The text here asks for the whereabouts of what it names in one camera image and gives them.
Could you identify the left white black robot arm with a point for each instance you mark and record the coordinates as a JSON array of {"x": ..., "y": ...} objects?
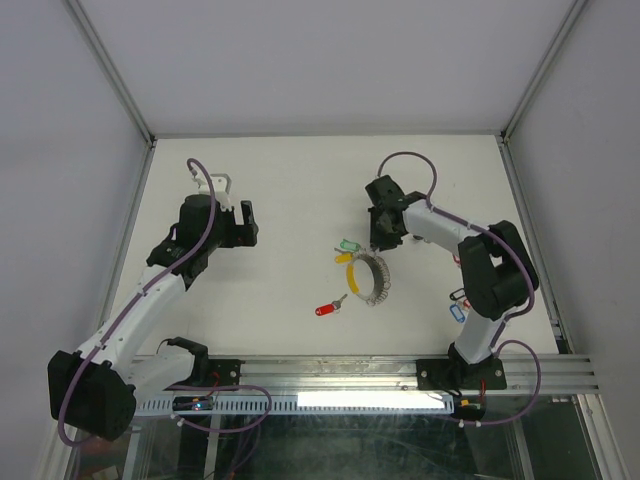
[{"x": 97, "y": 387}]

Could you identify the aluminium mounting rail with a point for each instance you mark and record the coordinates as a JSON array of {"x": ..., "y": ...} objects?
[{"x": 510, "y": 374}]

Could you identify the right aluminium frame post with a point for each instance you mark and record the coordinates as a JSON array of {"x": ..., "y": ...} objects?
[{"x": 551, "y": 54}]

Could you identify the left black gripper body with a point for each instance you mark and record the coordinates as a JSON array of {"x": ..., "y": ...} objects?
[{"x": 227, "y": 233}]

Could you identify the aluminium frame post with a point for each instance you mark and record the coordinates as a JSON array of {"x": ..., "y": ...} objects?
[
  {"x": 551, "y": 54},
  {"x": 97, "y": 47}
]

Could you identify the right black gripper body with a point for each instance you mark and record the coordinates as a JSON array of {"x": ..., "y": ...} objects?
[{"x": 388, "y": 238}]

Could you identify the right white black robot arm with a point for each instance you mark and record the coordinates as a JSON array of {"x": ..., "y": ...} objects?
[{"x": 498, "y": 280}]

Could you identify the black tag key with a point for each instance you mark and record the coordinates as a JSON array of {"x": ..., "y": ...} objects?
[{"x": 458, "y": 295}]

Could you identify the blue tag key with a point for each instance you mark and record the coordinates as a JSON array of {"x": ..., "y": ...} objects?
[{"x": 458, "y": 313}]

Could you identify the metal keyring with yellow handle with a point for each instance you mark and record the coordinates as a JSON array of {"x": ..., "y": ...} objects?
[{"x": 368, "y": 278}]

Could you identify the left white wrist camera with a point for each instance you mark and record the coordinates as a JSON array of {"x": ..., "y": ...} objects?
[{"x": 220, "y": 185}]

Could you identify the green tag key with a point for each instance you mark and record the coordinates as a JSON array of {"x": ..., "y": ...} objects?
[{"x": 349, "y": 246}]

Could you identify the white slotted cable duct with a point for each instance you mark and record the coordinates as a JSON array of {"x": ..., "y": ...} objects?
[{"x": 302, "y": 403}]

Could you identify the yellow tag key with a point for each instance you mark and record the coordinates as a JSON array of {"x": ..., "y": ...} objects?
[{"x": 344, "y": 258}]

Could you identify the left aluminium frame post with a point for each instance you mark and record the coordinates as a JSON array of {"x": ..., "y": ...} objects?
[{"x": 97, "y": 47}]

